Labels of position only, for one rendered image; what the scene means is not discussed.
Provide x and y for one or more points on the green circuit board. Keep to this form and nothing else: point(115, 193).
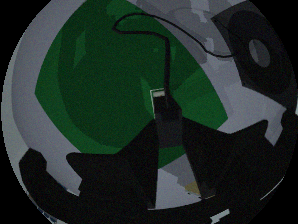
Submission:
point(97, 86)

